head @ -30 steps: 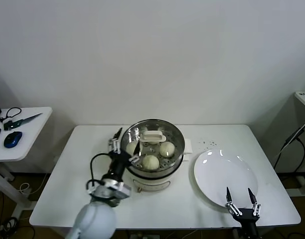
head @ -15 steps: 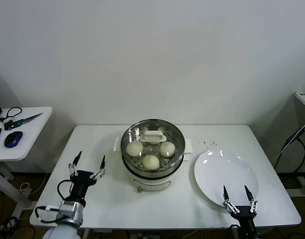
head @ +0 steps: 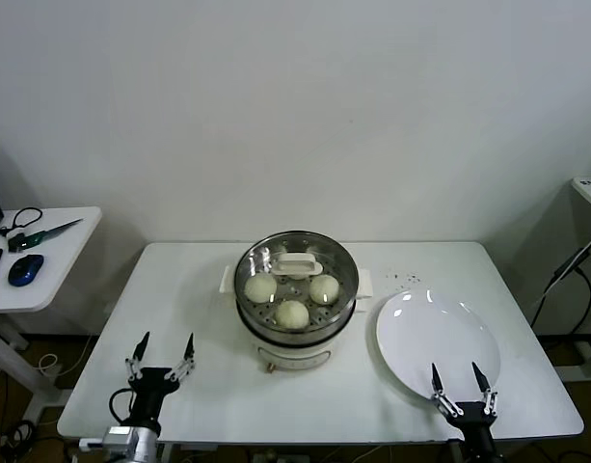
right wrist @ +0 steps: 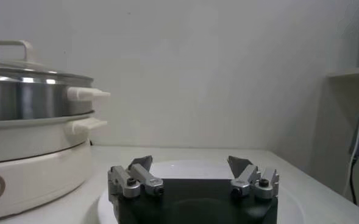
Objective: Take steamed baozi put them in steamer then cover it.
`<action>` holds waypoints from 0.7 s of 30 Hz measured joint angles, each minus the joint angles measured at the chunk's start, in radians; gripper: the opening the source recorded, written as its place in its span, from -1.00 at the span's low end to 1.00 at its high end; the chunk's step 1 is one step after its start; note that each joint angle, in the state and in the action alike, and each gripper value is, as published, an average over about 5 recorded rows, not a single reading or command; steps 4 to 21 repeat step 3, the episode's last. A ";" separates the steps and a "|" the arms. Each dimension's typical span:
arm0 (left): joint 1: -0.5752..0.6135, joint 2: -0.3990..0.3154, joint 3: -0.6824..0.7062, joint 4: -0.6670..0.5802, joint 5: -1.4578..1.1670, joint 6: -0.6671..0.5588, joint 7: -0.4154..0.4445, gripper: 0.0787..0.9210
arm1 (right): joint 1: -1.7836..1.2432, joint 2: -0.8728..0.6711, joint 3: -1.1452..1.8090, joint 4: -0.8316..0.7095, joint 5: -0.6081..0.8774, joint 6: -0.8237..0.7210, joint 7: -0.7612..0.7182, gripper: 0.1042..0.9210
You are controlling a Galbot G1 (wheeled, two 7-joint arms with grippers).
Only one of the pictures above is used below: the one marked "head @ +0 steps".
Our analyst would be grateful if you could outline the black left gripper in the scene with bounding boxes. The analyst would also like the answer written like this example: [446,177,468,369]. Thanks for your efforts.
[124,331,197,426]

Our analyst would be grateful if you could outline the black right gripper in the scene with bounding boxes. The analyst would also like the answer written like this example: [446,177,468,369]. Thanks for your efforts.
[431,361,506,463]

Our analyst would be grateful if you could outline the white steamed baozi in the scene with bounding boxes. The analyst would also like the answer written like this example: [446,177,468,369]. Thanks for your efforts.
[274,299,309,333]
[308,274,341,306]
[244,274,279,305]

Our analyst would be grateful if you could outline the perforated steel steamer basket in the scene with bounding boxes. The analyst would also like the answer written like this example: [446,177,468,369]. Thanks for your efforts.
[234,230,362,339]

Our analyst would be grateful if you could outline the white round plate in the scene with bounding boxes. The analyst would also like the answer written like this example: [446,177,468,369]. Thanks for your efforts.
[375,288,501,405]

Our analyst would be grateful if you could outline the scattered dark crumbs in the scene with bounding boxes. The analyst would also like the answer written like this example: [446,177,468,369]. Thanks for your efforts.
[384,272,424,290]

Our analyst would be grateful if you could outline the white side table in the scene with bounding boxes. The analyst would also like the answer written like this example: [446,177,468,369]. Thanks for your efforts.
[0,205,104,425]

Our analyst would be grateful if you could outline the white electric cooker pot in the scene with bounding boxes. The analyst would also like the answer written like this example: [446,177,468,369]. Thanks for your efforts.
[219,264,376,375]

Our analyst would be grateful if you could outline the blue computer mouse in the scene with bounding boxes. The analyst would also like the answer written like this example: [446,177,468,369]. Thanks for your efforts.
[7,254,45,287]

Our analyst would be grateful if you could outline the green flat tool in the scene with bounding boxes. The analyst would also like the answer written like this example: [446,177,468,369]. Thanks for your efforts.
[8,217,84,253]

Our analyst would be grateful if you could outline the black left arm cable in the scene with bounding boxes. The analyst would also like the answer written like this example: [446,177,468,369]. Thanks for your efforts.
[79,388,138,449]

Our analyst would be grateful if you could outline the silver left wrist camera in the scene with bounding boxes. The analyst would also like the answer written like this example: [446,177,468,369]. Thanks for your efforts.
[101,425,138,449]

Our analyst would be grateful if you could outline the white floor cable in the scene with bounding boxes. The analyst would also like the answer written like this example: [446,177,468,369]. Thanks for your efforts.
[37,332,96,375]

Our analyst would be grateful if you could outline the black power cable with adapter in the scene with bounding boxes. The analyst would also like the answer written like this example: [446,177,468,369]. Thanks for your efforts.
[530,235,591,339]

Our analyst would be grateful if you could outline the black floor cables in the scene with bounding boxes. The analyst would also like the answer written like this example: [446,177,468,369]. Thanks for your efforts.
[0,370,72,463]

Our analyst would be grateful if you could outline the black looped cable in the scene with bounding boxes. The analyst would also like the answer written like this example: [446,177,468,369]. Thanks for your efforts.
[0,206,44,238]

